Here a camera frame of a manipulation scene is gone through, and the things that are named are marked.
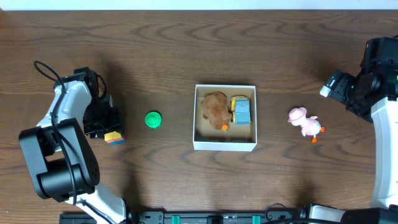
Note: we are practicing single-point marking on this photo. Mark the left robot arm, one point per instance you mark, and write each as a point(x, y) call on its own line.
point(61, 162)

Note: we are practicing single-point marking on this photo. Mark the pink duck toy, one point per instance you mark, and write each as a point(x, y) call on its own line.
point(310, 126)

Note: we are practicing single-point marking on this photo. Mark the brown plush toy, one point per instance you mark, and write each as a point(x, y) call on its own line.
point(215, 109)

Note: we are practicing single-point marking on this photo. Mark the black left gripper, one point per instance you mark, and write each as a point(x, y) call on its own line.
point(104, 125)

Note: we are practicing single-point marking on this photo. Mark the white cardboard box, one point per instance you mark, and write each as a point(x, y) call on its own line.
point(238, 137)

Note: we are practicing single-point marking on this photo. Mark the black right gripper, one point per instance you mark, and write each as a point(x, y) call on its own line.
point(339, 93)

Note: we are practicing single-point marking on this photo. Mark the colourful puzzle cube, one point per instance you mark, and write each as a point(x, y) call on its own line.
point(114, 137)

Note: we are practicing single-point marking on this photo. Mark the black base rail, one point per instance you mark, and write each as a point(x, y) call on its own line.
point(274, 213)

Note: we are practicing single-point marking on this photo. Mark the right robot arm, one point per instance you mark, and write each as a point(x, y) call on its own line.
point(380, 57)

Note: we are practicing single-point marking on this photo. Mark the yellow grey toy truck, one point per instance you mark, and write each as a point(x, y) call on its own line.
point(240, 109)

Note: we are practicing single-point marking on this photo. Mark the green round spinner toy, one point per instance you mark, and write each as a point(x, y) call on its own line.
point(153, 119)

